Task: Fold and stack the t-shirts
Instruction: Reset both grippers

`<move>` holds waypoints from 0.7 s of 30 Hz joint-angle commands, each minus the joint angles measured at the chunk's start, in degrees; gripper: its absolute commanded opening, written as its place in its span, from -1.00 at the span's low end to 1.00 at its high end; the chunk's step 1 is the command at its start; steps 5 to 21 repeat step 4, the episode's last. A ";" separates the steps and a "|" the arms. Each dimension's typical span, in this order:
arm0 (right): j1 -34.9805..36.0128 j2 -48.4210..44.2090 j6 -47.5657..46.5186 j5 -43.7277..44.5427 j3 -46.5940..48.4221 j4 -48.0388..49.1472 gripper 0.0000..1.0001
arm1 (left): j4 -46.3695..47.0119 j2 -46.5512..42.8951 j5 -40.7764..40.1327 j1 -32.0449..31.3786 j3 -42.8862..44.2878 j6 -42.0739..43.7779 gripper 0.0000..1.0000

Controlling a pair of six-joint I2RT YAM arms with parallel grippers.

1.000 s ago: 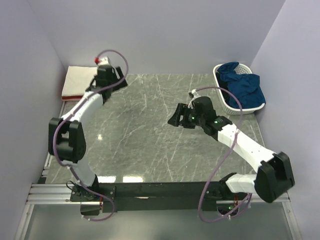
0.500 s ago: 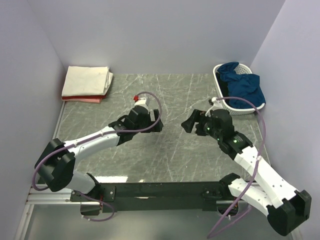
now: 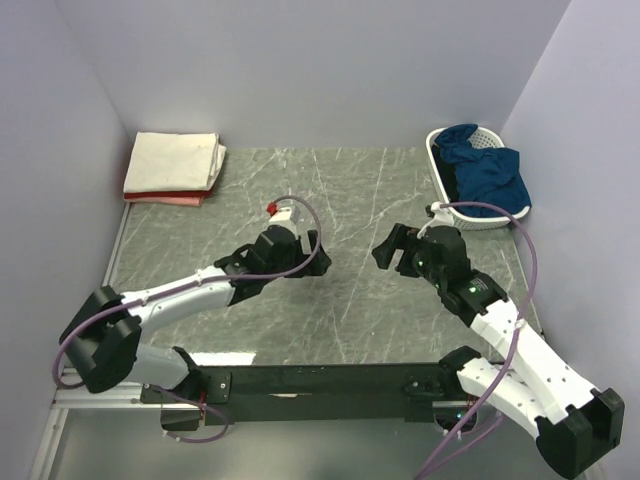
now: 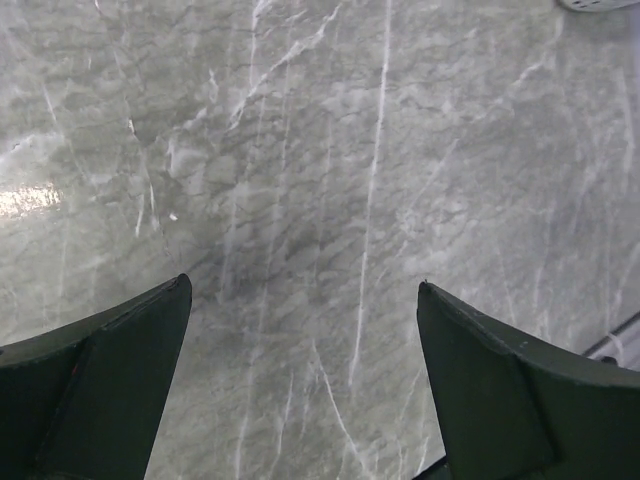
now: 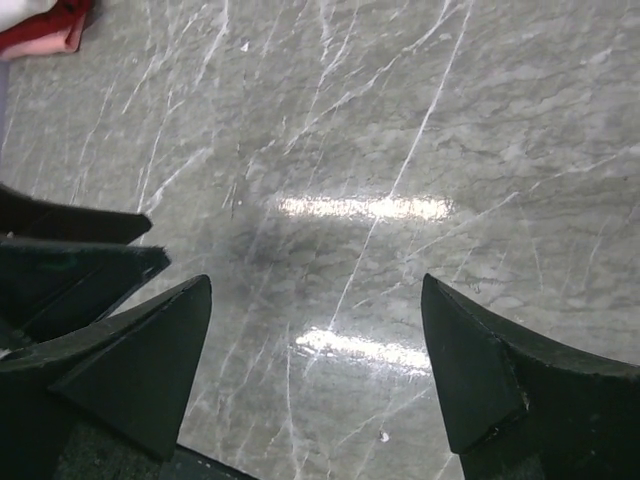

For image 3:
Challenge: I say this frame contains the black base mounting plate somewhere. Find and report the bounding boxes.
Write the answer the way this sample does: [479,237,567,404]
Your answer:
[139,357,501,431]

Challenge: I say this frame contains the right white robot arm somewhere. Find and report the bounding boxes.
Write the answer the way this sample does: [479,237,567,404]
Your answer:
[372,224,625,479]

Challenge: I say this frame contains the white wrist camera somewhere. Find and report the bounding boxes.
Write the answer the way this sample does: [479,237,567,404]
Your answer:
[267,202,300,236]
[420,202,455,237]

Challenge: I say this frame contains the aluminium extrusion rail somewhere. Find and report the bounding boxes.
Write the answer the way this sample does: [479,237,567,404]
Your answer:
[51,382,195,410]

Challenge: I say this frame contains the white plastic laundry basket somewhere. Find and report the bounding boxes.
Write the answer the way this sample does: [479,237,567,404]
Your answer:
[425,125,532,231]

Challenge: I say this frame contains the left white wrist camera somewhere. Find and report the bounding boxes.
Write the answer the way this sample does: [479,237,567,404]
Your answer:
[267,202,300,236]

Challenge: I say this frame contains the folded red t shirt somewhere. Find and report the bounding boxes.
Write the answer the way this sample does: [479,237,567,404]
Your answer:
[123,188,214,205]

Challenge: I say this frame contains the crumpled blue t shirt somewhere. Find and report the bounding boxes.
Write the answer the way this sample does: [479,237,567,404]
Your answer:
[434,124,532,218]

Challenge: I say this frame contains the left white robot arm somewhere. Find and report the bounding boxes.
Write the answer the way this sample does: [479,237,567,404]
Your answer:
[60,225,331,402]

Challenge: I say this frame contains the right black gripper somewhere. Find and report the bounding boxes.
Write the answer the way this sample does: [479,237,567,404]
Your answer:
[371,222,446,288]

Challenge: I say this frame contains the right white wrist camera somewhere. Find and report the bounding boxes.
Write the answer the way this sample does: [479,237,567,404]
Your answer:
[420,202,455,237]

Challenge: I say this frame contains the folded pink t shirt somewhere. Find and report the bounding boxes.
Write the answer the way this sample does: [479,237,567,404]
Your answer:
[124,192,206,207]

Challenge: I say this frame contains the cream white t shirt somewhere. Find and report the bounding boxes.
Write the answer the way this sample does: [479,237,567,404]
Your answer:
[123,132,227,195]

